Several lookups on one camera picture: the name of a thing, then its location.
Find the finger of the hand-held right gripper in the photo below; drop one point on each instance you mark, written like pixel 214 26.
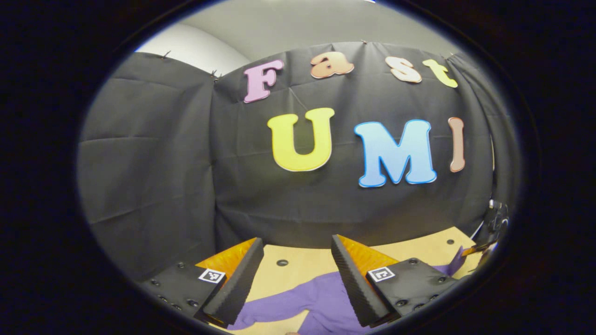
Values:
pixel 479 249

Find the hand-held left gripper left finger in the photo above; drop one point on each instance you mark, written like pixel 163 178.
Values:
pixel 242 279

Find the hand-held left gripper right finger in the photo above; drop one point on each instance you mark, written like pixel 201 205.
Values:
pixel 354 279

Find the purple knit cardigan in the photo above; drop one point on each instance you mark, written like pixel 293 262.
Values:
pixel 321 302

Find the black backdrop cloth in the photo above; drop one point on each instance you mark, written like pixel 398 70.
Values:
pixel 186 163

